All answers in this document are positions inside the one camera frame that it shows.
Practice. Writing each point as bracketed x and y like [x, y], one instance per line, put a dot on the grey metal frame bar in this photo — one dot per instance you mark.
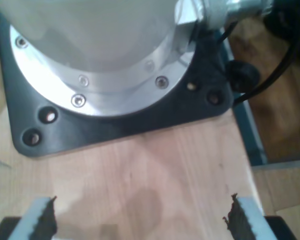
[250, 130]

